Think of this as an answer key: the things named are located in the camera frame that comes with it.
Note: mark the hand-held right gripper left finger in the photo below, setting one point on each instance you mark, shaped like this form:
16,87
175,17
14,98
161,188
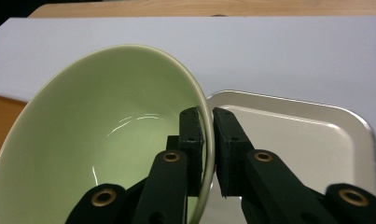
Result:
192,130

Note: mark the white table mat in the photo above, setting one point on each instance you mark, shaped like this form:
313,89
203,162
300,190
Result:
269,46

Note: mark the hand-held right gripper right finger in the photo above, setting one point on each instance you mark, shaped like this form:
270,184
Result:
230,149

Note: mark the green ceramic bowl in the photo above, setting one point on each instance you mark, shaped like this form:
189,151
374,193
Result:
83,109

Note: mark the brown wooden serving tray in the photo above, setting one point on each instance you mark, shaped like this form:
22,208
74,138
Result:
2,130

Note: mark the cream metal tray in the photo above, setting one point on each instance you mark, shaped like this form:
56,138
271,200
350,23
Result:
300,133

